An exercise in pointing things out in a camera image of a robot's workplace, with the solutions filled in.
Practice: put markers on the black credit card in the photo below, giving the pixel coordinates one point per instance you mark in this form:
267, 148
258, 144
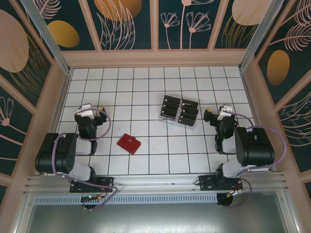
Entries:
190, 103
186, 121
189, 109
172, 99
170, 105
188, 115
169, 112

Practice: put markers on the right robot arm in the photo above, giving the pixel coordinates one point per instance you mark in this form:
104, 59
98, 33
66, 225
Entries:
257, 148

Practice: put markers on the red card holder wallet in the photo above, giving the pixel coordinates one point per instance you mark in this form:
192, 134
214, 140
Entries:
128, 143

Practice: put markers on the steel sheet panel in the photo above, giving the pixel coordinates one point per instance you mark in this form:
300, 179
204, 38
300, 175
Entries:
155, 218

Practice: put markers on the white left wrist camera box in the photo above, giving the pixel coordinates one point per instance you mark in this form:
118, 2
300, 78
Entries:
85, 111

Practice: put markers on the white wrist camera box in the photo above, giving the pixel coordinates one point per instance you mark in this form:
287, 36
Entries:
226, 111
85, 111

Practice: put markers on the tray of black blocks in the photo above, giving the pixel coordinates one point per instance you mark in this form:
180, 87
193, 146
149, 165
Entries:
167, 119

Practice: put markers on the aluminium mounting rail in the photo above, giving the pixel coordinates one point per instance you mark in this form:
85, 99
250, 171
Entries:
155, 180

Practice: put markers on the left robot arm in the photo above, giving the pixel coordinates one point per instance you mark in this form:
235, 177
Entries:
60, 155

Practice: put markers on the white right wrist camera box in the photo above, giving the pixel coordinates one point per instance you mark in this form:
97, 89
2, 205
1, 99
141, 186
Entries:
226, 111

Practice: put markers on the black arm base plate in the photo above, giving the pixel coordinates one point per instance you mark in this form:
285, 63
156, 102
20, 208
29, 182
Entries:
206, 183
107, 183

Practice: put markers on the aluminium frame post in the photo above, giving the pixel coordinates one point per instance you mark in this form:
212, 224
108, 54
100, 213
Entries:
48, 36
257, 36

